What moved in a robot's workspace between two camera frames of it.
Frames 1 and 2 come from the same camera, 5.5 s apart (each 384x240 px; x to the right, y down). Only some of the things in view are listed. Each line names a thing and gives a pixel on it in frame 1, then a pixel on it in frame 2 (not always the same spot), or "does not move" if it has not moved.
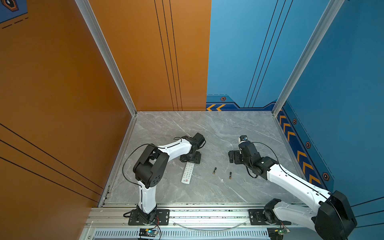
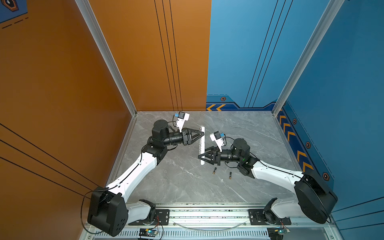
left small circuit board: (148, 232) does not move
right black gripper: (236, 154) -> (216, 156)
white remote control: (187, 172) -> (202, 145)
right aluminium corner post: (330, 14) does not move
